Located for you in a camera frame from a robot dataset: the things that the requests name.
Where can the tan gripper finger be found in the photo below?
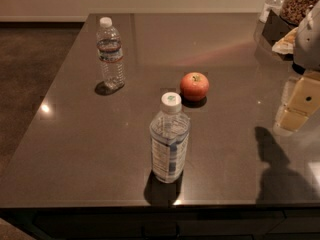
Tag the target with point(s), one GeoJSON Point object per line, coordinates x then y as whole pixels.
{"type": "Point", "coordinates": [300, 100]}

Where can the blue label plastic bottle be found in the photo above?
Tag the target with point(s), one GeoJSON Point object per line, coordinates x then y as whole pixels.
{"type": "Point", "coordinates": [169, 132]}

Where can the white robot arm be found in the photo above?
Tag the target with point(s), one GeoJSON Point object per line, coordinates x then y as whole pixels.
{"type": "Point", "coordinates": [306, 52]}

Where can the clear bottle in background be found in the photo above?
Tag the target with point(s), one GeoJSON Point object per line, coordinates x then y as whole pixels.
{"type": "Point", "coordinates": [268, 6]}

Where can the clear water bottle red label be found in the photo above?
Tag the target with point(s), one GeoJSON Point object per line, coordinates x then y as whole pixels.
{"type": "Point", "coordinates": [110, 55]}

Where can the snack packet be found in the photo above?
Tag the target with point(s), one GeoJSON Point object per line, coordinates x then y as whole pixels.
{"type": "Point", "coordinates": [285, 45]}

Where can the black snack box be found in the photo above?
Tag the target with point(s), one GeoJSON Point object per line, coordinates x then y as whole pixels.
{"type": "Point", "coordinates": [275, 28]}

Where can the jar of granola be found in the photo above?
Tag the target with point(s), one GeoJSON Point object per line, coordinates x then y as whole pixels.
{"type": "Point", "coordinates": [294, 11]}

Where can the red apple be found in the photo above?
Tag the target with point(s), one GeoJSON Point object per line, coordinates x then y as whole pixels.
{"type": "Point", "coordinates": [194, 86]}

